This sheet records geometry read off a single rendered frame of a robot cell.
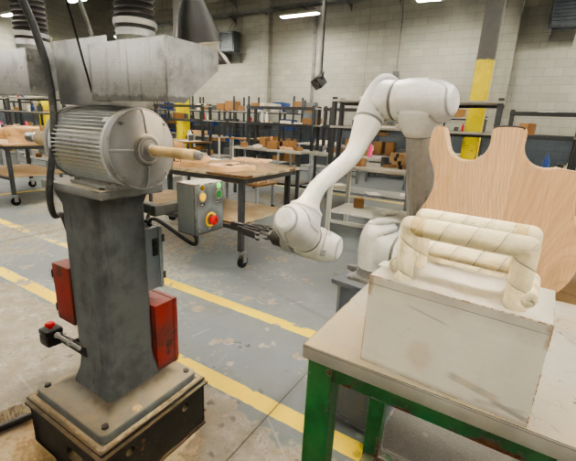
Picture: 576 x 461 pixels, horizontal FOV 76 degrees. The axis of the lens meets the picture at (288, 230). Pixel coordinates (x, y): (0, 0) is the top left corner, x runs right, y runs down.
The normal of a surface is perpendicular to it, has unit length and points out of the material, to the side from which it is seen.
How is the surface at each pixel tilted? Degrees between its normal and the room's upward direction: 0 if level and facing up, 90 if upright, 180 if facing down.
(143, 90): 90
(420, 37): 90
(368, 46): 90
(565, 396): 0
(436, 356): 90
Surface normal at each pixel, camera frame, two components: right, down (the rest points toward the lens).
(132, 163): 0.78, 0.29
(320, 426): -0.52, 0.21
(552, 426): 0.04, -0.96
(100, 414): -0.17, -0.79
